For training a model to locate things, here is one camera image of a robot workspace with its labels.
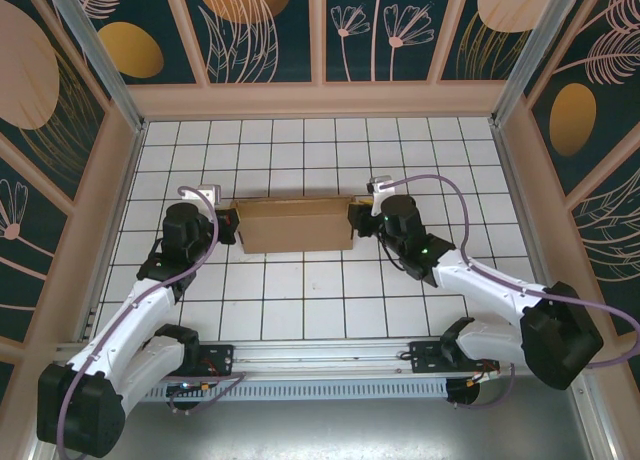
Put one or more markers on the brown cardboard box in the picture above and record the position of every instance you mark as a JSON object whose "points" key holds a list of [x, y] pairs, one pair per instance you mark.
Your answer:
{"points": [[295, 227]]}

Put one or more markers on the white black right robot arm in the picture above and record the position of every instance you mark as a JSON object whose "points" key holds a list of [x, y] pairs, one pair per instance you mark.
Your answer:
{"points": [[480, 290]]}

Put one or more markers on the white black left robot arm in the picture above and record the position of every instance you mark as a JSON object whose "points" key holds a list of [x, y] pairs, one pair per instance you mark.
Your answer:
{"points": [[135, 320]]}

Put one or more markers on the grey metal sheet panel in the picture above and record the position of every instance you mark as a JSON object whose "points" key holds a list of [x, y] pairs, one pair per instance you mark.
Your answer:
{"points": [[320, 430]]}

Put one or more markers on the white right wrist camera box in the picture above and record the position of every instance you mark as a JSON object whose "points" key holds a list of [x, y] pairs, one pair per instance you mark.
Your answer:
{"points": [[380, 185]]}

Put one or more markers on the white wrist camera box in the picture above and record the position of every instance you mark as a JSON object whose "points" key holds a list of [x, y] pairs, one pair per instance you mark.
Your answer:
{"points": [[380, 185], [202, 192]]}

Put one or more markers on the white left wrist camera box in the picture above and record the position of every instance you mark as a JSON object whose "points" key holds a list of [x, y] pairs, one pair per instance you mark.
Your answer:
{"points": [[202, 192]]}

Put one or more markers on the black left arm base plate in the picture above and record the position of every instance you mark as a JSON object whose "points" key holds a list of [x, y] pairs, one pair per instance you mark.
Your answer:
{"points": [[220, 355]]}

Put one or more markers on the aluminium mounting rail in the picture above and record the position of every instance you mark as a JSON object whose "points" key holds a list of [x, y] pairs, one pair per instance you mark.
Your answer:
{"points": [[320, 355]]}

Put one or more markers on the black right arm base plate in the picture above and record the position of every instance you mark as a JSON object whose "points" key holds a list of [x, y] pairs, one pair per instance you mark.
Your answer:
{"points": [[425, 357]]}

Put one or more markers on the aluminium corner post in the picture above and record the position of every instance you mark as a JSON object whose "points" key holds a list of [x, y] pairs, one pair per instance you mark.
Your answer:
{"points": [[100, 60], [540, 50]]}

